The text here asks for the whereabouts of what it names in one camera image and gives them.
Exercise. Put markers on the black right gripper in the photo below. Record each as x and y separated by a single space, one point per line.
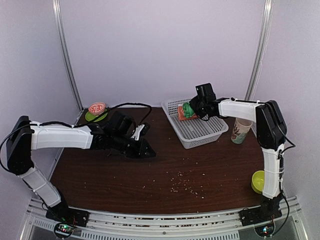
192 103

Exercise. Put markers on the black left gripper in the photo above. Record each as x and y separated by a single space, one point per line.
143 145

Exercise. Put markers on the green microfiber towel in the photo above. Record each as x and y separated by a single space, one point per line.
188 112

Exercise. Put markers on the orange bunny pattern towel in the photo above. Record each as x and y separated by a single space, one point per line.
180 113

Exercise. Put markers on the white plastic mesh basket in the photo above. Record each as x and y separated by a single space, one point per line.
193 132

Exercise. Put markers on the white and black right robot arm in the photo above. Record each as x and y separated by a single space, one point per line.
271 131

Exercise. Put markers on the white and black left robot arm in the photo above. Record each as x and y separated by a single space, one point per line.
27 136

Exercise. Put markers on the cream patterned ceramic mug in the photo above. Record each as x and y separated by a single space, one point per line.
240 130

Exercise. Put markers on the red patterned ceramic bowl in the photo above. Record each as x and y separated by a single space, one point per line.
97 109

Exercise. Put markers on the green saucer plate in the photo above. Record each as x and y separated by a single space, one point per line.
89 117

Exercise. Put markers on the lime green bowl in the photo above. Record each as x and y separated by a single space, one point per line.
257 181

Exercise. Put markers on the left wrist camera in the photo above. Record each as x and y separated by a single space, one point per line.
140 131

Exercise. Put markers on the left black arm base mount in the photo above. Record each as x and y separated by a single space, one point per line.
71 216

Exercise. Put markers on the front aluminium rail base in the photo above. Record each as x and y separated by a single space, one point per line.
217 225

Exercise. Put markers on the right aluminium frame post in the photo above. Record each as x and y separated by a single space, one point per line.
261 49

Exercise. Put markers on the aluminium frame post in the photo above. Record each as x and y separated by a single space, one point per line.
261 49
65 53

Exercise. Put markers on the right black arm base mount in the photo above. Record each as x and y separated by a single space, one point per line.
257 215

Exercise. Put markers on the left aluminium frame post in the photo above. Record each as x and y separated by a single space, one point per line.
65 53

